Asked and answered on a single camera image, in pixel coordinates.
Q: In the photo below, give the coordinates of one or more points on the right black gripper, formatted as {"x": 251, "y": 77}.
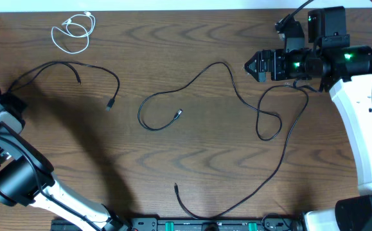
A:
{"x": 277, "y": 56}

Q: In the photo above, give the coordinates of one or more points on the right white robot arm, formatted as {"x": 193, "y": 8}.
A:
{"x": 345, "y": 72}

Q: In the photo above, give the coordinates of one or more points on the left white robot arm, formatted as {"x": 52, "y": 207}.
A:
{"x": 27, "y": 178}

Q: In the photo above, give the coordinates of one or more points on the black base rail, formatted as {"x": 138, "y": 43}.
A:
{"x": 272, "y": 223}

